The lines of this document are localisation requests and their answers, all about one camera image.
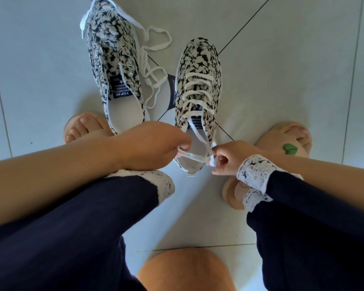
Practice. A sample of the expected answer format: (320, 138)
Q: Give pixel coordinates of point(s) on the person's leg navy trousers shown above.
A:
(66, 236)
(315, 233)

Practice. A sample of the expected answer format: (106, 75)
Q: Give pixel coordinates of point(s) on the person's left hand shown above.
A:
(151, 145)

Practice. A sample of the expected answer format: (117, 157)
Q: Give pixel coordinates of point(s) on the person's right forearm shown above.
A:
(336, 178)

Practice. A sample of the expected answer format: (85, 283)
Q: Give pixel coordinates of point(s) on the person's left forearm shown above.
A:
(45, 181)

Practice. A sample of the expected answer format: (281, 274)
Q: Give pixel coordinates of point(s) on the person's right hand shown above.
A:
(230, 157)

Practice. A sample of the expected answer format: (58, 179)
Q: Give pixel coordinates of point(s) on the pink slipper with white charms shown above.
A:
(85, 127)

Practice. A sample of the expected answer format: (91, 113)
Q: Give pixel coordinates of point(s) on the pink slipper with green charm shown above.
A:
(276, 139)

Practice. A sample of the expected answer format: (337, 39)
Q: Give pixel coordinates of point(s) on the person's left leg navy trousers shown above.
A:
(66, 236)

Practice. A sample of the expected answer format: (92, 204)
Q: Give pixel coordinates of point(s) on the person's right leg navy trousers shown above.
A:
(315, 233)

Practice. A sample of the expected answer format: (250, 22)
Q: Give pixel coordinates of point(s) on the bright white shoelace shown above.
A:
(197, 93)
(160, 28)

